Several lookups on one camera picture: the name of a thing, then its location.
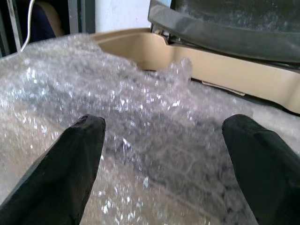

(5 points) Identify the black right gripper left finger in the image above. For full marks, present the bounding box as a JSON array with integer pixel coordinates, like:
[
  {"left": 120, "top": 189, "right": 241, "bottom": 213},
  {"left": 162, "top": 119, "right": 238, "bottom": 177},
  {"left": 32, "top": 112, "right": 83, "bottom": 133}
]
[{"left": 0, "top": 114, "right": 106, "bottom": 225}]

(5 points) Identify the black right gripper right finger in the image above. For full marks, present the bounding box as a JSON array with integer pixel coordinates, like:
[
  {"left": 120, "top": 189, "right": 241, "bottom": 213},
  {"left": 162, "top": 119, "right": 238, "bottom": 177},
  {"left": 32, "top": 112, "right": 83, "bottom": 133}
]
[{"left": 221, "top": 114, "right": 300, "bottom": 225}]

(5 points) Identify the beige top-load washing machine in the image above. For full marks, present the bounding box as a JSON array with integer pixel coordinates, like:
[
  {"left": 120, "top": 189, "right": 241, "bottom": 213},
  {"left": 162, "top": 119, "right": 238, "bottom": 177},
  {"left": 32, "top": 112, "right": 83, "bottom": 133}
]
[{"left": 90, "top": 27, "right": 300, "bottom": 116}]

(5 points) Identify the clear bubble wrap sheet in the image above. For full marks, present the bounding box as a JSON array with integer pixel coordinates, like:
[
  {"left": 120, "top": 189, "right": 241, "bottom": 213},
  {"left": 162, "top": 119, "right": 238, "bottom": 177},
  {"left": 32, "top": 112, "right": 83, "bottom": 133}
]
[{"left": 0, "top": 32, "right": 300, "bottom": 225}]

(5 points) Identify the dark grey washer lid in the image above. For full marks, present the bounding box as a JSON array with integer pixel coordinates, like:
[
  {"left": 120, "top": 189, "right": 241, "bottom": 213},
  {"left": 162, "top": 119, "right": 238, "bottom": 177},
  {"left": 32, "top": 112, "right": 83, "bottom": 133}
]
[{"left": 147, "top": 0, "right": 300, "bottom": 64}]

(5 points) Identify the white cable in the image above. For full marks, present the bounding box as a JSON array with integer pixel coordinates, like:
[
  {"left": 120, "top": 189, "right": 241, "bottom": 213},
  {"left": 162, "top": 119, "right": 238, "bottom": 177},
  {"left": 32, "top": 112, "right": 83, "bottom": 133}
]
[{"left": 20, "top": 0, "right": 36, "bottom": 52}]

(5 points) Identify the dark metal frame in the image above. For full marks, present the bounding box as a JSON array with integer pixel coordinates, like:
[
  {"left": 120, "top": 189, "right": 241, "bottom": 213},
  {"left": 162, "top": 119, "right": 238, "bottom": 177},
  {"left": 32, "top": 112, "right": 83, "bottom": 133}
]
[{"left": 0, "top": 0, "right": 96, "bottom": 58}]

